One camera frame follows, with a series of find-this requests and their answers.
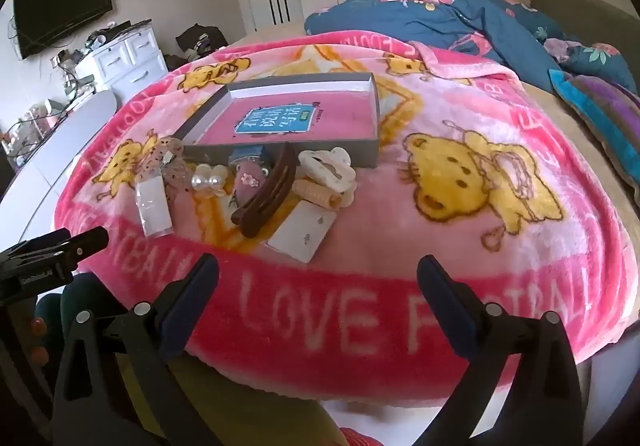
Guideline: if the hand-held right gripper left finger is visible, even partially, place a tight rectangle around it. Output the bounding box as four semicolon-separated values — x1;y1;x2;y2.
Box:
50;253;223;446

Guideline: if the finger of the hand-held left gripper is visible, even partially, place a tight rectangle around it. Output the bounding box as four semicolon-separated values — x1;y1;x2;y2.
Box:
0;226;110;273

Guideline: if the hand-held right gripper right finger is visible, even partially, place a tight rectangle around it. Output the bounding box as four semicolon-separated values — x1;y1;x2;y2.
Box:
416;255;586;446

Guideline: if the brown banana hair clip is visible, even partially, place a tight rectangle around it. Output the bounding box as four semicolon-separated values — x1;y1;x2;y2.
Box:
231;142;298;239

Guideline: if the pink flower hair clip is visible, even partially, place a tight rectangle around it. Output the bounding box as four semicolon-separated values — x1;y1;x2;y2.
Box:
232;161;271;207

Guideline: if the polka dot sheer scrunchie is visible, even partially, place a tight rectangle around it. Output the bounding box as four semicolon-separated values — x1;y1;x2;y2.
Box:
150;136;193;199

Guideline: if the beige ribbed claw clip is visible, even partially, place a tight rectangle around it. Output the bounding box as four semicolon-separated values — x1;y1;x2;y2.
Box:
291;179;356;211

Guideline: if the grey box with pink lining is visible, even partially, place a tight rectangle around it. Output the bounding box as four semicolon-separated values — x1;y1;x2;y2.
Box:
172;72;383;169

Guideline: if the person's left hand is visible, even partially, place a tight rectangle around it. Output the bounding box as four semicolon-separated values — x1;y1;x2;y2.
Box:
27;313;55;369

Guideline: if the person's teal clothing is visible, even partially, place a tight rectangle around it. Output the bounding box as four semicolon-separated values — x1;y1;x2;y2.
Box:
35;273;131;327

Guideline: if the pink bear printed blanket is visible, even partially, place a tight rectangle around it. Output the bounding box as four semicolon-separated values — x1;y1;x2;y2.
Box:
52;29;628;392

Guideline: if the white round table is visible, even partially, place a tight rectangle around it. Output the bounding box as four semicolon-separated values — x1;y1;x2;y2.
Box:
0;90;118;247

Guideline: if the white plastic packet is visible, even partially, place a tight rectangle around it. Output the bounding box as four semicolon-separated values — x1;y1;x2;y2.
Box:
134;175;174;237

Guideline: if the pearl hair clip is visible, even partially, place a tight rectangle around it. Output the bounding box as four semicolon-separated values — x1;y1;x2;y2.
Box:
190;163;231;199

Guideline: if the white earring card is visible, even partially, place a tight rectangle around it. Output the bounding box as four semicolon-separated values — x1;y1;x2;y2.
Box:
267;202;337;263

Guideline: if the pile of desk clutter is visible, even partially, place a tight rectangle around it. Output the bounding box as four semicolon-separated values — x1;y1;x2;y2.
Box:
0;99;66;162

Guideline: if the person's olive clothing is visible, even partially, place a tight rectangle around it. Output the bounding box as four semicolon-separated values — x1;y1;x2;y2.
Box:
120;353;351;446

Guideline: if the white claw hair clip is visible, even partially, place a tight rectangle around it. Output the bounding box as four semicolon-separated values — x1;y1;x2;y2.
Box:
297;146;357;194

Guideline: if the white drawer cabinet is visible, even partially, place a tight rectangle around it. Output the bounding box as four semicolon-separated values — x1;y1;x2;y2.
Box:
75;19;168;104

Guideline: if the striped colourful pillow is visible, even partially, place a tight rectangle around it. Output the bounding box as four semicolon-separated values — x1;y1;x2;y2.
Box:
547;69;640;197

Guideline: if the dark bag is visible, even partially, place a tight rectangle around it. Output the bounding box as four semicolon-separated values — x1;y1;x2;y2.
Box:
175;24;231;62

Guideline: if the blue floral duvet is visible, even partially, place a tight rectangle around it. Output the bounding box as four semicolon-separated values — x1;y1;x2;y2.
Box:
304;0;638;94

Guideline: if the grey-green headboard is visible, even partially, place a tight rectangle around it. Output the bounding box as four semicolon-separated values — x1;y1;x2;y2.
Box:
529;0;640;57

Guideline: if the black wall television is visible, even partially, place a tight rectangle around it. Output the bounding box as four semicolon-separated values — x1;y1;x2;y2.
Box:
12;0;113;60

